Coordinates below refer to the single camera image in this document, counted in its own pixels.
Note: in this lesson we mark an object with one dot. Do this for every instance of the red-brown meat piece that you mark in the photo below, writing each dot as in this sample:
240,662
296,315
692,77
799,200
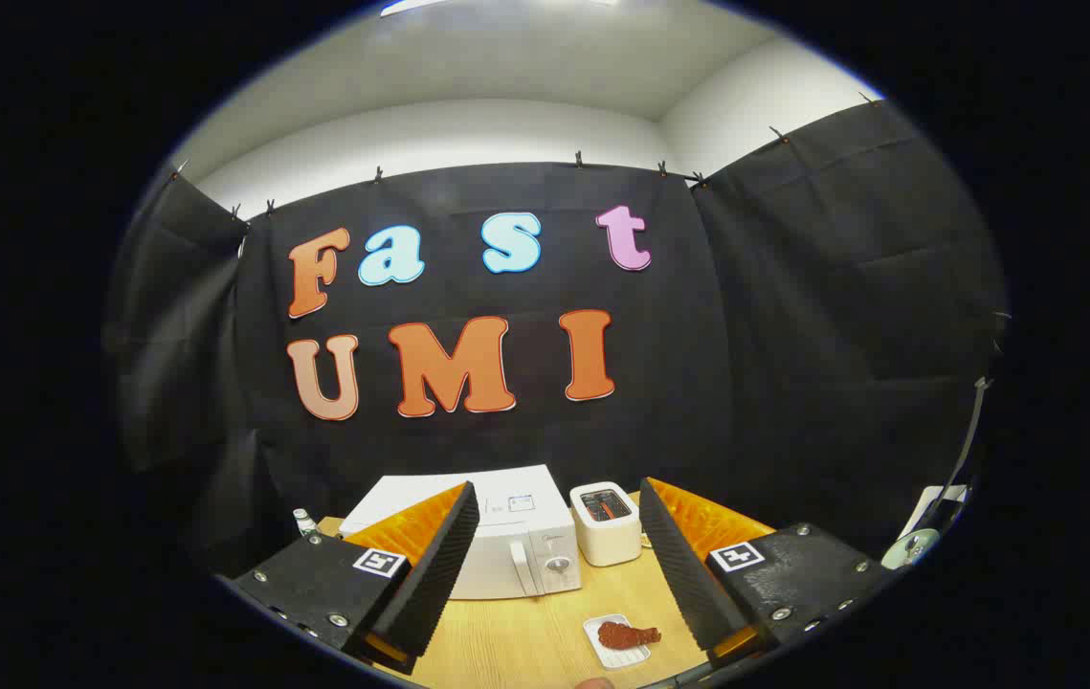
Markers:
617,634

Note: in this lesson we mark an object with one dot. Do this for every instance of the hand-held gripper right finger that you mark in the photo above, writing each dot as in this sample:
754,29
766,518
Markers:
683,574

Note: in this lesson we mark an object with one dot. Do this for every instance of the round silver object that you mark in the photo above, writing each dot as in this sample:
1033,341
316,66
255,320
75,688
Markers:
910,550

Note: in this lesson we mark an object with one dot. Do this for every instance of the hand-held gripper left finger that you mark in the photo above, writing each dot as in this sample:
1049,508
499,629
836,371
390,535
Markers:
439,574

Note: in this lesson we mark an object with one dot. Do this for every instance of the white microwave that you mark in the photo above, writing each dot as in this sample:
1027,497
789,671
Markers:
518,550

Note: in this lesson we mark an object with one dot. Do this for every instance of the white toaster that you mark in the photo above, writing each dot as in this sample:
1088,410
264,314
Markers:
607,542

